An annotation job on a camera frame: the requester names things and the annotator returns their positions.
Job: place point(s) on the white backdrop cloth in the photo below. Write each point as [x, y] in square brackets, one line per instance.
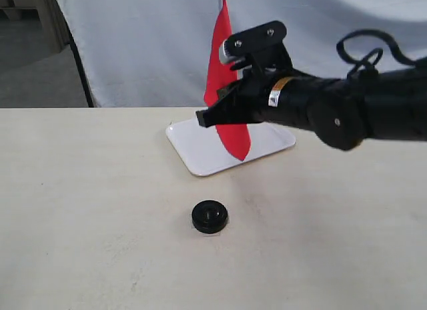
[154, 53]

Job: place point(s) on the black backdrop stand pole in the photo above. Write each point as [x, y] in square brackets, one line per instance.
[80, 69]

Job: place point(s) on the wooden furniture in background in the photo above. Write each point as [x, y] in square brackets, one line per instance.
[47, 14]

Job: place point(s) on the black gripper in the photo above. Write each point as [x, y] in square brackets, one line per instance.
[240, 101]

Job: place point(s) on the red flag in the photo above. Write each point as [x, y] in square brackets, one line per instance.
[235, 138]

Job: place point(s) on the white plastic tray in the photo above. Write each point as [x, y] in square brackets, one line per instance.
[203, 153]

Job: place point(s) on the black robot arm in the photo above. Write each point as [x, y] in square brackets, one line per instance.
[341, 112]

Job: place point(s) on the black round flag base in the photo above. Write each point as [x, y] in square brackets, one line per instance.
[209, 216]

